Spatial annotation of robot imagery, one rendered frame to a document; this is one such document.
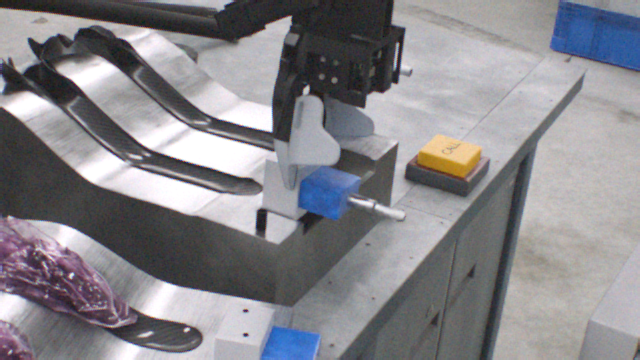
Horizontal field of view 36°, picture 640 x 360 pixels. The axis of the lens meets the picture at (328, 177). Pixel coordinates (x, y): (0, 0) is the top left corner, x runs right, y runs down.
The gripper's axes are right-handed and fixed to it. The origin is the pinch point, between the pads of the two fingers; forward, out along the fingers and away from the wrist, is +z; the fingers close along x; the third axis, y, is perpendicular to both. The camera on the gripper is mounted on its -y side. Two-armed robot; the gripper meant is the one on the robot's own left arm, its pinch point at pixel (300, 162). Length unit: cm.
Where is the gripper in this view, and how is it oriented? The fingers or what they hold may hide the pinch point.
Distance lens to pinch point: 90.0
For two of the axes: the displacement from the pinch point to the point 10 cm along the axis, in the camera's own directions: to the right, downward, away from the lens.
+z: -0.9, 8.8, 4.6
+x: 4.6, -3.8, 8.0
